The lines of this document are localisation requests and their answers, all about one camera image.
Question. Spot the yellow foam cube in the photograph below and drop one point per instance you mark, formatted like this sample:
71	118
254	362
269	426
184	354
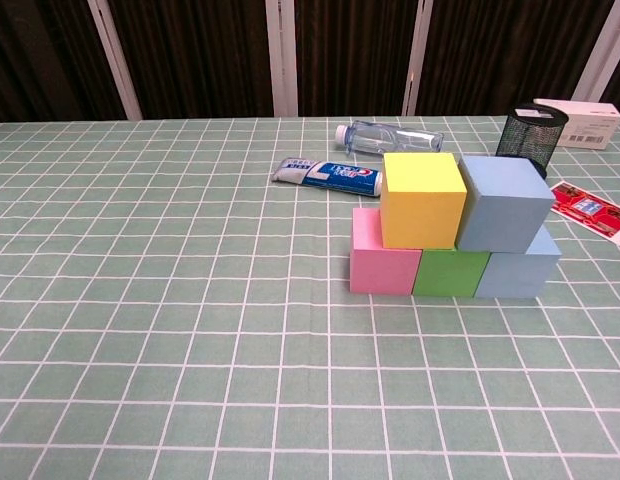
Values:
420	215

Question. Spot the clear plastic water bottle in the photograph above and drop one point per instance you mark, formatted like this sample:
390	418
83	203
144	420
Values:
390	137

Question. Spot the white frame post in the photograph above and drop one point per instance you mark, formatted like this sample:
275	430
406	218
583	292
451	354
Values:
281	55
112	55
418	50
602	50

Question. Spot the white cardboard box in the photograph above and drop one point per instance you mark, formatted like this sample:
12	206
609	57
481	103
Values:
590	127

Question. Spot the light blue foam cube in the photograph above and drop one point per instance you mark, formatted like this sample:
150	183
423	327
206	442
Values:
500	220
512	277

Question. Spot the pink foam cube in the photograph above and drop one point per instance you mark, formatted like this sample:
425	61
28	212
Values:
382	272

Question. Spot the black mesh pen holder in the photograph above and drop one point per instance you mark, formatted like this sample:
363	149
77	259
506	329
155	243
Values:
527	137

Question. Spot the green checkered tablecloth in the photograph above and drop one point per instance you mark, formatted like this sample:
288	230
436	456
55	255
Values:
190	300

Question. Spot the blue white toothpaste tube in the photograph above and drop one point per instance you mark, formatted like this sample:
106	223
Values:
330	176

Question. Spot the green foam cube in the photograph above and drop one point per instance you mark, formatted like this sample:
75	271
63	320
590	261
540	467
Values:
447	274

